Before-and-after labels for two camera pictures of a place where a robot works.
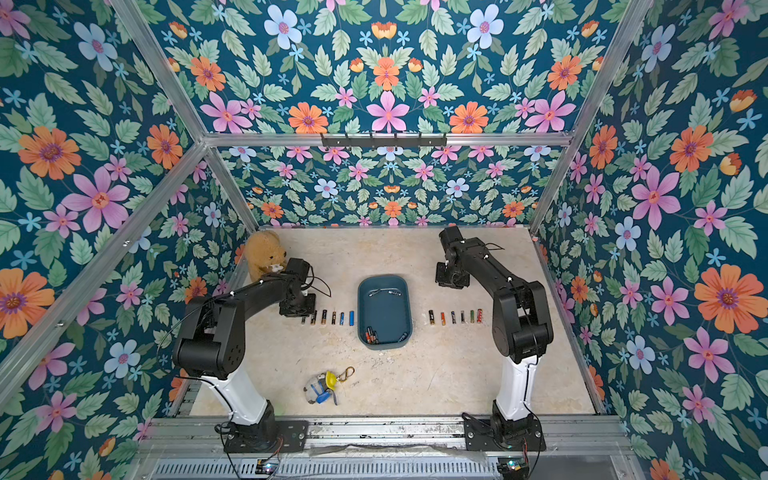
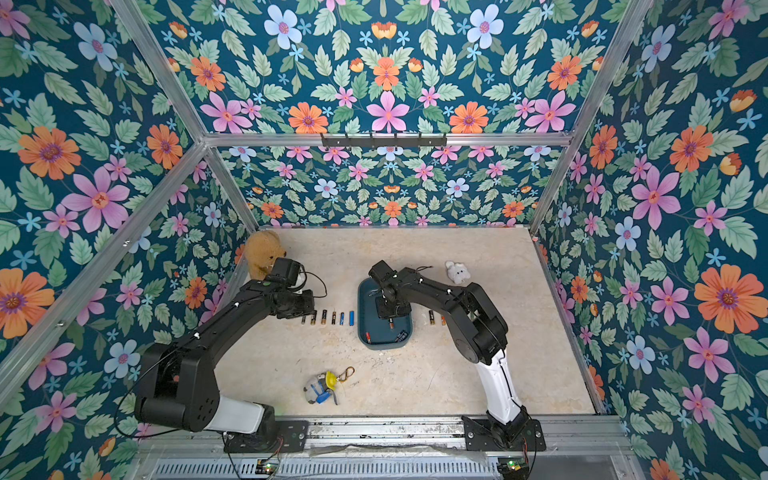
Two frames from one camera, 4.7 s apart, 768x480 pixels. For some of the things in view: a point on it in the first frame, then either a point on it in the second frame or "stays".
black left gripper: [309, 311] stays
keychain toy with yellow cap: [319, 387] stays
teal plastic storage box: [383, 311] stays
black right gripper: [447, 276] → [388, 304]
